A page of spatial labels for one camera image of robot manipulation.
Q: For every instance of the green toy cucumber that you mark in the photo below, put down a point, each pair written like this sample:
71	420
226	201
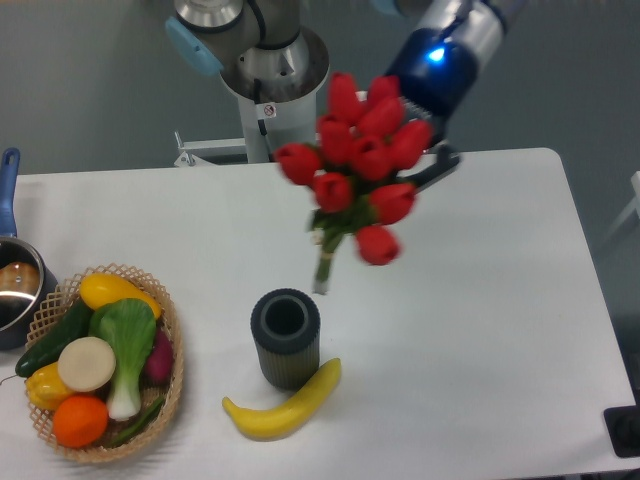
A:
72	326

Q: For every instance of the green toy bok choy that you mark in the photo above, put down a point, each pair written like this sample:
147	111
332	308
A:
128	326

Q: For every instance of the yellow toy squash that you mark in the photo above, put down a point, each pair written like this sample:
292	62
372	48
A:
100	289

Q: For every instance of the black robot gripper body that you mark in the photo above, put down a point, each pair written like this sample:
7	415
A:
434	75

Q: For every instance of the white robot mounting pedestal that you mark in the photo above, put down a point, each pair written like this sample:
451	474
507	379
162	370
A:
266	127

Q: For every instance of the orange toy orange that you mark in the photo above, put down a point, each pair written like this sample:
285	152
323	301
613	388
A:
80	420

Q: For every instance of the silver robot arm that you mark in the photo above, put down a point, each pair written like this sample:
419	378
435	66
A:
274	66

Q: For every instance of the purple toy sweet potato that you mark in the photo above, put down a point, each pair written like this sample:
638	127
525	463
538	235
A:
159	364

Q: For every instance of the blue handled saucepan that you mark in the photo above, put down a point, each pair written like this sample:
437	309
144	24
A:
25	278

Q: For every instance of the green toy bean pod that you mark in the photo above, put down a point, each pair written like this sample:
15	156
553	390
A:
128	430

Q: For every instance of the woven wicker basket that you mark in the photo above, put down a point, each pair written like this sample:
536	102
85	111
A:
53	308

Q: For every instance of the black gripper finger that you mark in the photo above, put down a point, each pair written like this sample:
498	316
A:
447	160

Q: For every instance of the dark ribbed vase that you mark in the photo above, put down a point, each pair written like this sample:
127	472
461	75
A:
285	325

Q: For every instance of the black device at table edge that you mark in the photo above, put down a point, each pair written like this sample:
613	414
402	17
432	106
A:
623	428

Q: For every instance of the yellow toy bell pepper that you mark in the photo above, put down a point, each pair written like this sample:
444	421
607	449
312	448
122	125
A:
45	388

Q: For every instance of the beige round toy slice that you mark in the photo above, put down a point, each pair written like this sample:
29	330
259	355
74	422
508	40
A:
86	364

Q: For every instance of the yellow toy banana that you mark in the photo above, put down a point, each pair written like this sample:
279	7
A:
286	418

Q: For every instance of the red tulip bouquet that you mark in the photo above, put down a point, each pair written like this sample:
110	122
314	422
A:
364	142

